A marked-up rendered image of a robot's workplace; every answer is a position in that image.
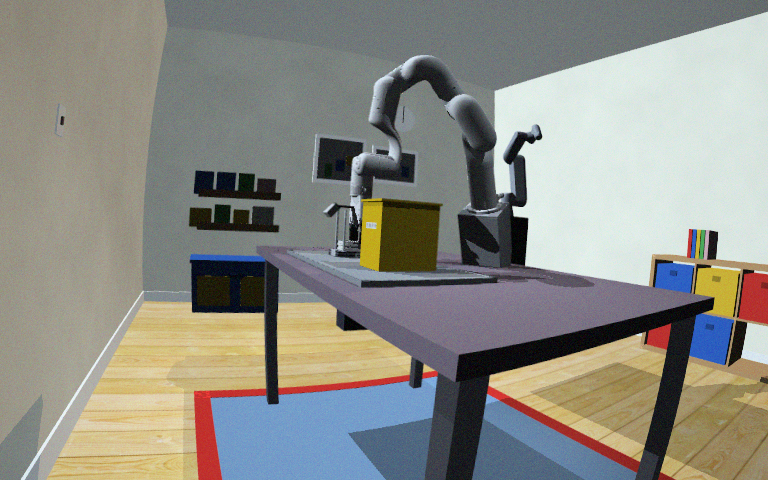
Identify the yellow box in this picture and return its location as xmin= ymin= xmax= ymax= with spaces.
xmin=360 ymin=198 xmax=443 ymax=271

